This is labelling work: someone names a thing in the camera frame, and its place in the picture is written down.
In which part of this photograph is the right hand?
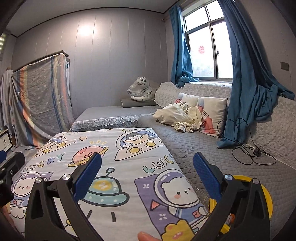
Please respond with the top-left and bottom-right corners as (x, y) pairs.
(137, 232), (161, 241)

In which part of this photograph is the striped cloth covered cabinet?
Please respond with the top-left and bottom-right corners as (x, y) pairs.
(1, 51), (74, 146)

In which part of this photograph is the grey quilted backrest cushion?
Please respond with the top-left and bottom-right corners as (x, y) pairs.
(154, 81), (296, 170)

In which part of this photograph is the cartoon print blanket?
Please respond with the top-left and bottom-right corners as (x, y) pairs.
(9, 128), (209, 240)

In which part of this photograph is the printed baby pillow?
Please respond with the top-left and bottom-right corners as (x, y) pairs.
(175, 93), (228, 138)

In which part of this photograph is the cream crumpled clothing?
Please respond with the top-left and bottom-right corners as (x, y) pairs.
(153, 101), (202, 133)

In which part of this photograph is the right blue curtain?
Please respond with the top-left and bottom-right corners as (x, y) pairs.
(217, 1), (295, 149)

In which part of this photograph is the blue curtain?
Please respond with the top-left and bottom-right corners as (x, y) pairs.
(169, 5), (199, 88)
(217, 1), (295, 149)

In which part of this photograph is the grey bolster pillow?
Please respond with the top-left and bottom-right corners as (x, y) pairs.
(120, 98), (157, 108)

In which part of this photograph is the white tiger plush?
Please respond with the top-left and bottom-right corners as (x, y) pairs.
(126, 76), (160, 102)

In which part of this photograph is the left blue curtain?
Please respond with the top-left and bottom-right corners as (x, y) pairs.
(169, 5), (199, 88)

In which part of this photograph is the window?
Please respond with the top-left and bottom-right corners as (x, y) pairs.
(182, 1), (233, 82)

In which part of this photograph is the black cable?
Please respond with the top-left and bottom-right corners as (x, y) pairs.
(216, 117), (278, 166)

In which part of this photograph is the wall switch plate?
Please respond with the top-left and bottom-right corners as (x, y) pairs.
(280, 61), (290, 71)

